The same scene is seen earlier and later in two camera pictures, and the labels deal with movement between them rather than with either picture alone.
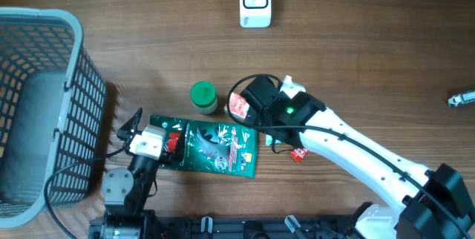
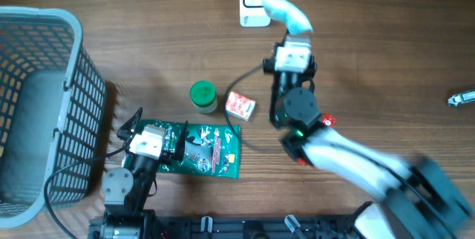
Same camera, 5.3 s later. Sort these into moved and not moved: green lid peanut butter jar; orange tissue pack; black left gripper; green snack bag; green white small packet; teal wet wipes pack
Moved: green snack bag; teal wet wipes pack
Not moved: orange tissue pack; black left gripper; green white small packet; green lid peanut butter jar
